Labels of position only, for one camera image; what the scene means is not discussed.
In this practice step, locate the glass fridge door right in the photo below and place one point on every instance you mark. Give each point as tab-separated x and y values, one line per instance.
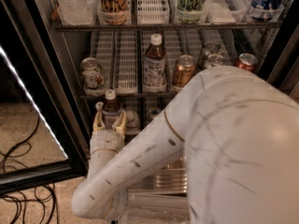
285	75

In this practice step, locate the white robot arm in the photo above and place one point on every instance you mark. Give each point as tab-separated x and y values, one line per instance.
240	138

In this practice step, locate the green lacroix can top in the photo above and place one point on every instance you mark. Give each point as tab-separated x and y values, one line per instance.
190	11

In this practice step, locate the red coca-cola can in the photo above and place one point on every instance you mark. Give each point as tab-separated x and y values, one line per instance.
246	61

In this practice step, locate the gold lacroix can top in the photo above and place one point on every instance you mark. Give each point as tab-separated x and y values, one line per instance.
113	11

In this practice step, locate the silver can middle rear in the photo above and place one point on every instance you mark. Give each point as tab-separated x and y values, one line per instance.
207	49

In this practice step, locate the tall tea bottle middle shelf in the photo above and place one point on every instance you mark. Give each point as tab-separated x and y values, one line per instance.
154	65

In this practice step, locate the silver can bottom shelf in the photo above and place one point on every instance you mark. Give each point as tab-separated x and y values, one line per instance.
153	113

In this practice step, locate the clear plastic bin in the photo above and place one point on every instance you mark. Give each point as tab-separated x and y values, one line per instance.
156	209

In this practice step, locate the white green can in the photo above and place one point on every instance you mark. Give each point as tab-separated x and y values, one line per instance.
214	60
94	83

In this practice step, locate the glass fridge door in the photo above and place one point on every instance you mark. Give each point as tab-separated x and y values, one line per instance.
44	123
285	75

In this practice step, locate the blue white can top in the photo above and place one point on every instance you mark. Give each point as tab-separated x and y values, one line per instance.
264	10

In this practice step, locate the white green can left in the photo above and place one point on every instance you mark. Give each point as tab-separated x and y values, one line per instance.
94	83

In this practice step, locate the glass fridge door left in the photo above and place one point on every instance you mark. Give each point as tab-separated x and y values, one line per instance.
44	123

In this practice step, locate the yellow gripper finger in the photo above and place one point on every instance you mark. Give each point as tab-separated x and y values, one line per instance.
119	125
98	124

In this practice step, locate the white green can middle front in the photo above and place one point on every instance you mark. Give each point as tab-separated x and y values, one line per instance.
214	60

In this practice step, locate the gold can middle shelf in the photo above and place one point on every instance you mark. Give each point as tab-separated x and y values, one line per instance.
183	71

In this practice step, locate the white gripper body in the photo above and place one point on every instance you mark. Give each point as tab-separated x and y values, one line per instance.
107	140

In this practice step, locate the clear water bottle top shelf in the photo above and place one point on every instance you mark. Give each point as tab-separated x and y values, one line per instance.
76	12

